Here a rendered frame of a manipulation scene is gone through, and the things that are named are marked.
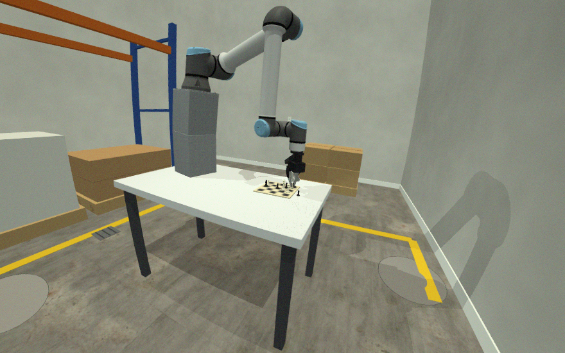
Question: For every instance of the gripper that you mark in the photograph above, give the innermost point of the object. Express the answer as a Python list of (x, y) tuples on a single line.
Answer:
[(298, 167)]

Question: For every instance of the black and cream chessboard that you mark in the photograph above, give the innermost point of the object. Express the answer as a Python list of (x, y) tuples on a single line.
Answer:
[(271, 190)]

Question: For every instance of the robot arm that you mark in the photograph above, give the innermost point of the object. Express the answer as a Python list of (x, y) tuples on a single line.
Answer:
[(279, 25)]

